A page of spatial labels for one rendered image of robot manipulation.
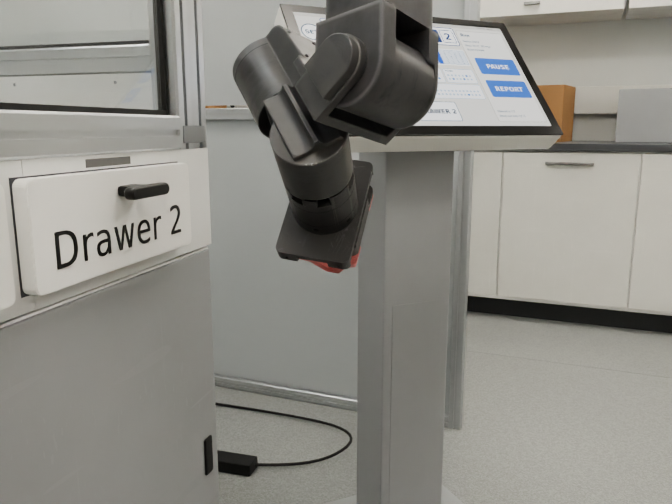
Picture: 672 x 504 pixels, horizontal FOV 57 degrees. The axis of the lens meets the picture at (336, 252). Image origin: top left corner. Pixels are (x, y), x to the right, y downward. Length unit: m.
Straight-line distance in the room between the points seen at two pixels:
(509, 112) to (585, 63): 2.65
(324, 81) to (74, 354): 0.44
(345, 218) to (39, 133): 0.32
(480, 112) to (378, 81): 0.83
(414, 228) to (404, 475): 0.54
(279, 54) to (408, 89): 0.12
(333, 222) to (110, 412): 0.40
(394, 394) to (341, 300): 0.85
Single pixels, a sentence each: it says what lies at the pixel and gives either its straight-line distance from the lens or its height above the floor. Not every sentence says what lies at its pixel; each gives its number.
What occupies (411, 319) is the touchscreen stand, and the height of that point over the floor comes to 0.59.
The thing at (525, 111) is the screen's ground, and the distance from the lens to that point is 1.30.
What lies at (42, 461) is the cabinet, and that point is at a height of 0.64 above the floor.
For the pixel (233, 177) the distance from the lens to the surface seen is 2.25.
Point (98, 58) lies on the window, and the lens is 0.78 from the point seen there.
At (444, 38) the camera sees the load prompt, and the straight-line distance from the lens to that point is 1.34.
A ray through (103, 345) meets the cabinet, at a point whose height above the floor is 0.73.
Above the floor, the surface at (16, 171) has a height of 0.93.
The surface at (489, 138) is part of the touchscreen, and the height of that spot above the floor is 0.95.
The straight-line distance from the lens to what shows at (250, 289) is 2.29.
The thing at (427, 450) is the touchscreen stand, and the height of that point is 0.28.
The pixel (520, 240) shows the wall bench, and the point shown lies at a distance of 3.25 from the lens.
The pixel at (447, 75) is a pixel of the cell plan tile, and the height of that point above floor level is 1.07.
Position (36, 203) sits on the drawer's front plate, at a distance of 0.64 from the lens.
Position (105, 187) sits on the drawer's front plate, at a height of 0.91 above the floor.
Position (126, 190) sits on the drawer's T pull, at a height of 0.91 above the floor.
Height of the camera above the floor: 0.97
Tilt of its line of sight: 11 degrees down
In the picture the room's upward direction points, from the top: straight up
